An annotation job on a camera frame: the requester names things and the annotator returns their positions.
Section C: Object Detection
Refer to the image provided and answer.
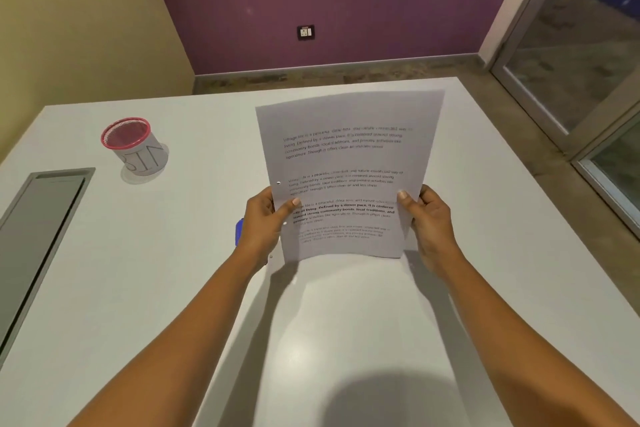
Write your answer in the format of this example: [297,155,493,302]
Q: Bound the person's right hand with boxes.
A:
[397,184,461,283]

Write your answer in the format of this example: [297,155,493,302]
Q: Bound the person's left hand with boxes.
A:
[239,187,302,271]

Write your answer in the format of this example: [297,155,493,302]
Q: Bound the white printed paper sheet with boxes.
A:
[255,89,446,262]

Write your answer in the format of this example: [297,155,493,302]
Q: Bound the person's left forearm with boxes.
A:
[67,248,266,427]

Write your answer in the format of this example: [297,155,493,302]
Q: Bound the person's right forearm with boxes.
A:
[434,252,640,427]

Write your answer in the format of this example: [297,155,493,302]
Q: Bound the red mesh pen cup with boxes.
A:
[100,117,165,176]

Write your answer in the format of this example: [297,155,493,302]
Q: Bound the glass door with metal frame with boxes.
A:
[490,0,640,240]

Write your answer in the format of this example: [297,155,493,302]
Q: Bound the grey table cable tray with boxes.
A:
[0,167,96,356]

